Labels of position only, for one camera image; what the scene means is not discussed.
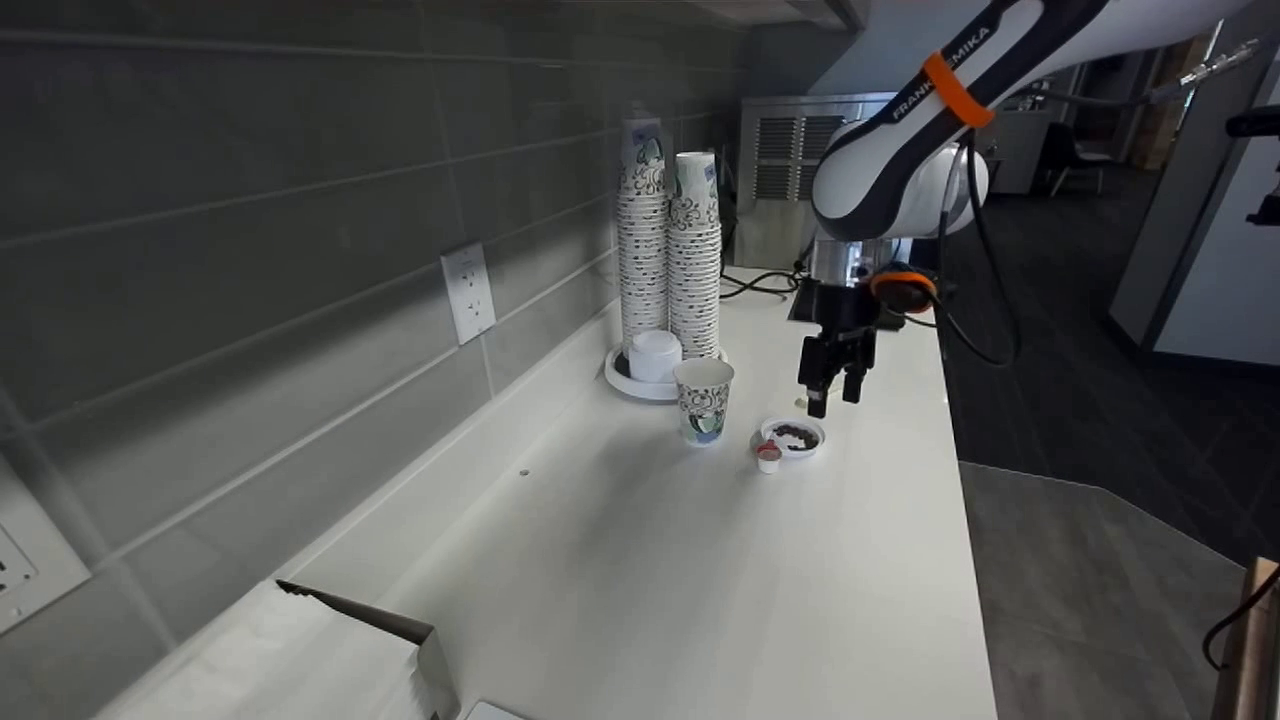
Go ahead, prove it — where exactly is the white wall socket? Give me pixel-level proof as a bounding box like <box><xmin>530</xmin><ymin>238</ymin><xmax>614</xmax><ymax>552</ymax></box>
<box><xmin>440</xmin><ymin>241</ymin><xmax>498</xmax><ymax>347</ymax></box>

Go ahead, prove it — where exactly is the stainless steel appliance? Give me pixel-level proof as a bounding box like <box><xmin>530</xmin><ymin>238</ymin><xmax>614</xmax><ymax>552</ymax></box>
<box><xmin>733</xmin><ymin>92</ymin><xmax>901</xmax><ymax>272</ymax></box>

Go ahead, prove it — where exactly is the wooden post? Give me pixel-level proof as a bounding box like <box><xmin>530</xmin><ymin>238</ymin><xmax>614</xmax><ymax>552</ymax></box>
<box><xmin>1210</xmin><ymin>556</ymin><xmax>1280</xmax><ymax>720</ymax></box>

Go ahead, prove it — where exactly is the white cardboard box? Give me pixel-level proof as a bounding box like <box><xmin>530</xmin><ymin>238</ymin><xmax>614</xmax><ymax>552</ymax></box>
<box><xmin>93</xmin><ymin>577</ymin><xmax>462</xmax><ymax>720</ymax></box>

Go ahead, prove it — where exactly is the round white tray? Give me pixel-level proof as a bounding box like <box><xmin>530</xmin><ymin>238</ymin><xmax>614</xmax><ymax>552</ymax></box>
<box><xmin>603</xmin><ymin>340</ymin><xmax>730</xmax><ymax>404</ymax></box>

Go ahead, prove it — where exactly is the patterned paper cup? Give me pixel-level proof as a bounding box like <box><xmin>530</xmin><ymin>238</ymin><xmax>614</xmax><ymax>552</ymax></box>
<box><xmin>672</xmin><ymin>357</ymin><xmax>736</xmax><ymax>448</ymax></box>

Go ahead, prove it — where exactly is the dark chair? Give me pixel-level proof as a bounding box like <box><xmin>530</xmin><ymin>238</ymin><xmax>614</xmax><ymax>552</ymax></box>
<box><xmin>1038</xmin><ymin>121</ymin><xmax>1113</xmax><ymax>198</ymax></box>

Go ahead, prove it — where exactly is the black cable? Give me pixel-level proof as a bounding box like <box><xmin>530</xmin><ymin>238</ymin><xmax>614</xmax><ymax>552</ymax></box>
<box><xmin>1200</xmin><ymin>566</ymin><xmax>1280</xmax><ymax>673</ymax></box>
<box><xmin>718</xmin><ymin>266</ymin><xmax>804</xmax><ymax>301</ymax></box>

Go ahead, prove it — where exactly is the stack of white lids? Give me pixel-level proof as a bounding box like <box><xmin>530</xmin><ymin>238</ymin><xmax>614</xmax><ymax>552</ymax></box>
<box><xmin>627</xmin><ymin>329</ymin><xmax>684</xmax><ymax>384</ymax></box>

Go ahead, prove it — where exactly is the tall stack of paper cups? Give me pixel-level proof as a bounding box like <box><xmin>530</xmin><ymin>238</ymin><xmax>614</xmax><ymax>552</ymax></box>
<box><xmin>616</xmin><ymin>117</ymin><xmax>670</xmax><ymax>358</ymax></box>

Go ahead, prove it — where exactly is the small white dish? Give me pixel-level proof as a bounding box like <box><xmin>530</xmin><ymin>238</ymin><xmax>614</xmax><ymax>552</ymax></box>
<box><xmin>759</xmin><ymin>416</ymin><xmax>827</xmax><ymax>460</ymax></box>

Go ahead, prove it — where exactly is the short stack of paper cups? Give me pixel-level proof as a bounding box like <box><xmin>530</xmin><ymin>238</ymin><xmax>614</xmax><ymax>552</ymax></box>
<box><xmin>667</xmin><ymin>151</ymin><xmax>723</xmax><ymax>361</ymax></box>

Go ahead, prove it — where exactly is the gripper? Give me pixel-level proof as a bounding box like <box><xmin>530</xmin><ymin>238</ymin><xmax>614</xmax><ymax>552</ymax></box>
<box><xmin>797</xmin><ymin>280</ymin><xmax>883</xmax><ymax>419</ymax></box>

